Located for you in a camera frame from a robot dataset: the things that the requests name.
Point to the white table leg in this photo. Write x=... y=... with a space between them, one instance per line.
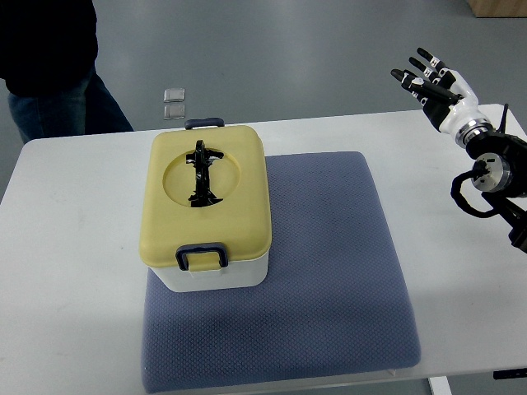
x=439 y=385

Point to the person in dark clothes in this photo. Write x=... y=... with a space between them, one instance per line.
x=48 y=64

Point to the black bracket under table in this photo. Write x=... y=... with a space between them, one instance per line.
x=510 y=374

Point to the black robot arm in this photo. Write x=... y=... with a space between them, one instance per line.
x=500 y=165

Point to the yellow storage box lid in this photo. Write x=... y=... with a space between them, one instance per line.
x=206 y=187

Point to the upper metal floor plate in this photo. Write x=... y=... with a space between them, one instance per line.
x=174 y=95

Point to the white storage box base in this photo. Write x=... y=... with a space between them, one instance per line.
x=205 y=272

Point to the brown cardboard box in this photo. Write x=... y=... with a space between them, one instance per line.
x=498 y=8

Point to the blue grey fabric cushion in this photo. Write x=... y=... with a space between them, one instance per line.
x=334 y=300

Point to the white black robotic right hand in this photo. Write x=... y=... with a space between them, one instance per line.
x=447 y=100

